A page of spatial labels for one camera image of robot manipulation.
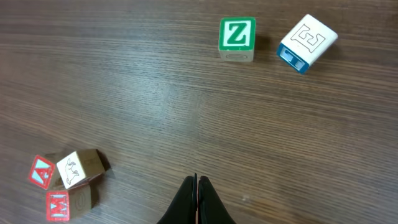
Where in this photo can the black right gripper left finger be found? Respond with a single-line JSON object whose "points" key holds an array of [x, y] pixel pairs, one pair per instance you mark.
{"points": [[183, 207]]}

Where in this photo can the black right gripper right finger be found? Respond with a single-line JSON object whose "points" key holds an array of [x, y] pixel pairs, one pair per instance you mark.
{"points": [[211, 210]]}

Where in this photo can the red letter M block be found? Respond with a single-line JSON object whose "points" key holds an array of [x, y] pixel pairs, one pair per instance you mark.
{"points": [[63, 205]]}

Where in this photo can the wooden block red picture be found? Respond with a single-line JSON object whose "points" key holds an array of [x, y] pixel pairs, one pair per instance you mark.
{"points": [[79, 166]]}

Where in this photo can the red letter A block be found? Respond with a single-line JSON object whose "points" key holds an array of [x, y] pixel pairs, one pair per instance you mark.
{"points": [[44, 172]]}

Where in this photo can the green letter Z block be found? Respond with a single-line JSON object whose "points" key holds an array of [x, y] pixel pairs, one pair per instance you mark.
{"points": [[237, 39]]}

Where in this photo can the wooden block blue side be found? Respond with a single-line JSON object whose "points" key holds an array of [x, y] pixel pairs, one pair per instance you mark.
{"points": [[305, 43]]}

